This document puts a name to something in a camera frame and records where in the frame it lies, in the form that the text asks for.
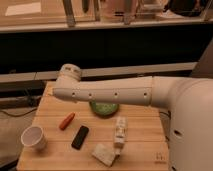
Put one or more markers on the white plastic bottle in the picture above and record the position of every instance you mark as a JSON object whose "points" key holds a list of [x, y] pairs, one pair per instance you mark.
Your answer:
{"points": [[120, 134]]}

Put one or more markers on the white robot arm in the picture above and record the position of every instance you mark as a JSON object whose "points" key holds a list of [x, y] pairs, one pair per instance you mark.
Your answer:
{"points": [[190, 101]]}

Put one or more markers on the green bowl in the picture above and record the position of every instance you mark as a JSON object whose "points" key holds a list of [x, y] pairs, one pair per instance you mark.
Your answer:
{"points": [[104, 109]]}

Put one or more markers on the white folded cloth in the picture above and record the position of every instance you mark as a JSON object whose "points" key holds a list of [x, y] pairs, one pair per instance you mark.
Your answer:
{"points": [[104, 154]]}

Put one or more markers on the black rectangular block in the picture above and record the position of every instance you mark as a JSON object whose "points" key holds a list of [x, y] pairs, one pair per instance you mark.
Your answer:
{"points": [[80, 137]]}

